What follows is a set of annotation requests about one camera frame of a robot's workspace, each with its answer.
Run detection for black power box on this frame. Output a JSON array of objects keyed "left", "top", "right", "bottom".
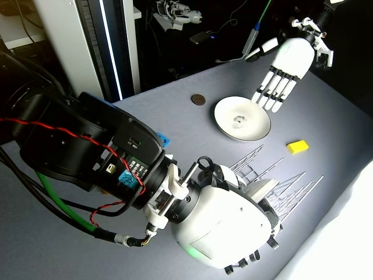
[{"left": 189, "top": 31, "right": 215, "bottom": 46}]

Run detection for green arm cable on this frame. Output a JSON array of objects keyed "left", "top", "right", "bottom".
[{"left": 34, "top": 171, "right": 118, "bottom": 242}]

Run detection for green cable with blue plug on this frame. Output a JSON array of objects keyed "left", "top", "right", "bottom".
[{"left": 254, "top": 0, "right": 273, "bottom": 32}]

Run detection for grey adapter stick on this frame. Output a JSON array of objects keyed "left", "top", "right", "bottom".
[{"left": 242, "top": 28, "right": 261, "bottom": 57}]

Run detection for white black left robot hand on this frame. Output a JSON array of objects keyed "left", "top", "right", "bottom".
[{"left": 245, "top": 37, "right": 316, "bottom": 113}]

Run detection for silver wire dish rack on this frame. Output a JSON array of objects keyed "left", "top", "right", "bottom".
[{"left": 228, "top": 145, "right": 325, "bottom": 226}]

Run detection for spare white robot hand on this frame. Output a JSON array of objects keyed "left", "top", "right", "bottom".
[{"left": 153, "top": 0, "right": 203, "bottom": 32}]

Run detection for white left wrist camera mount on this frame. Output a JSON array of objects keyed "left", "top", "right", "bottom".
[{"left": 291, "top": 16, "right": 335, "bottom": 69}]

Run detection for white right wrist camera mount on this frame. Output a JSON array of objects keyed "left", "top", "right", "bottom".
[{"left": 144, "top": 159, "right": 205, "bottom": 235}]

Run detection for blue block with two holes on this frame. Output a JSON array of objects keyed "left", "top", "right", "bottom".
[{"left": 156, "top": 132, "right": 171, "bottom": 147}]

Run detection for thin white cable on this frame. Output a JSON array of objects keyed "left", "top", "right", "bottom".
[{"left": 215, "top": 54, "right": 245, "bottom": 64}]

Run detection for yellow block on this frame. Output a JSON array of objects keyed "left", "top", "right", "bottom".
[{"left": 286, "top": 139, "right": 309, "bottom": 155}]

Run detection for red black twisted wire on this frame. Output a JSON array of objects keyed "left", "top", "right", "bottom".
[{"left": 0, "top": 117, "right": 147, "bottom": 226}]

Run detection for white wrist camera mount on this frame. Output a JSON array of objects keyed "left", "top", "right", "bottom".
[
  {"left": 291, "top": 16, "right": 335, "bottom": 69},
  {"left": 144, "top": 159, "right": 205, "bottom": 235}
]

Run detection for white robot column blue light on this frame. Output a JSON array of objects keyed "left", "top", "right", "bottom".
[{"left": 31, "top": 0, "right": 143, "bottom": 102}]

